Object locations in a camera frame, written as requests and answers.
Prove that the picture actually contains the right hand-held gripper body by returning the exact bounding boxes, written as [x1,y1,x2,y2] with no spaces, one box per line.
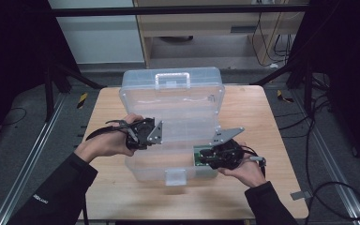
[210,126,246,171]

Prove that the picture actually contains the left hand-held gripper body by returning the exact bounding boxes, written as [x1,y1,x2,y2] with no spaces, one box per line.
[125,117,164,150]

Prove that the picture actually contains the green and white carton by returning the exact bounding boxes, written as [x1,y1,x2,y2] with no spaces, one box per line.
[193,144,214,168]

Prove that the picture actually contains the clear plastic storage box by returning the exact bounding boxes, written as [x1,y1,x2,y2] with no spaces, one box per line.
[118,67,226,187]

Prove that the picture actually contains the person's right hand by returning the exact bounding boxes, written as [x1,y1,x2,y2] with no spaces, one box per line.
[217,144,267,188]

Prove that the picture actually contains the person's left hand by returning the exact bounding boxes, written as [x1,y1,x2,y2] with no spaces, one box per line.
[74,112,144,163]

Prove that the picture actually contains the yellow black tape strip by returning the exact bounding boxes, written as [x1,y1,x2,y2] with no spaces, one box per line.
[76,92,89,110]
[276,89,294,104]

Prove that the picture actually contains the grey tape piece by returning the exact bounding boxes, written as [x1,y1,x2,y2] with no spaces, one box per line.
[290,190,312,202]

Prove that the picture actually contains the black metal stand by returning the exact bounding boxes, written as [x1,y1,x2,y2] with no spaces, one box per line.
[41,59,107,123]
[249,55,315,116]

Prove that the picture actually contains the white cabinet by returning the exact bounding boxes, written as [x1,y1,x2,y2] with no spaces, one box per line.
[48,0,146,65]

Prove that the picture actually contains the black horizontal bar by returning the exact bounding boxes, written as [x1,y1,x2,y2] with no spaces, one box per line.
[48,4,310,17]

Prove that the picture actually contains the wooden desk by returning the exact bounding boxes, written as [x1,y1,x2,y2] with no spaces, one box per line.
[132,0,310,68]

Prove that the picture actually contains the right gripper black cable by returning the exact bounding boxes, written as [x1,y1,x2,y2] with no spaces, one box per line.
[243,144,267,178]

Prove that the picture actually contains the black looped floor cable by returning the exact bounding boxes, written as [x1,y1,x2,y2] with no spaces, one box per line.
[304,93,360,221]

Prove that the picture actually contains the aluminium floor rail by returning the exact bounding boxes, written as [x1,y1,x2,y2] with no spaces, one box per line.
[290,90,360,225]
[0,93,67,225]

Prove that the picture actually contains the black cables under desk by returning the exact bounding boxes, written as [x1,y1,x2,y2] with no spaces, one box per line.
[251,12,294,68]

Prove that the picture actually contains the thin black floor cable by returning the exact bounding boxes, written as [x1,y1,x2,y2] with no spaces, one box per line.
[0,107,28,128]

